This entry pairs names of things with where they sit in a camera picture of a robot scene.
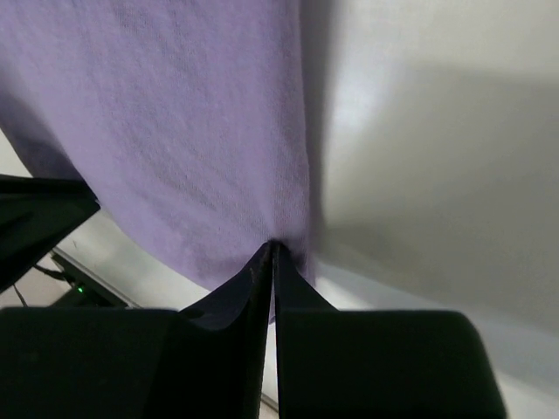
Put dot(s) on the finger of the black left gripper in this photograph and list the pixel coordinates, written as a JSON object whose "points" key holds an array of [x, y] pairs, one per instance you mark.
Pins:
{"points": [[36, 214]]}

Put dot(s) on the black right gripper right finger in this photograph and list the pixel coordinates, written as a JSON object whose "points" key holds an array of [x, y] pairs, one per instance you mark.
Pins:
{"points": [[375, 364]]}

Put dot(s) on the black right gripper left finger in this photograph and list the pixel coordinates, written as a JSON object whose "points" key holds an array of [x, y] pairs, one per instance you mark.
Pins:
{"points": [[205, 361]]}

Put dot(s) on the purple t-shirt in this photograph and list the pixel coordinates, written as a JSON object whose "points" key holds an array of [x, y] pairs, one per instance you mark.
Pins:
{"points": [[185, 118]]}

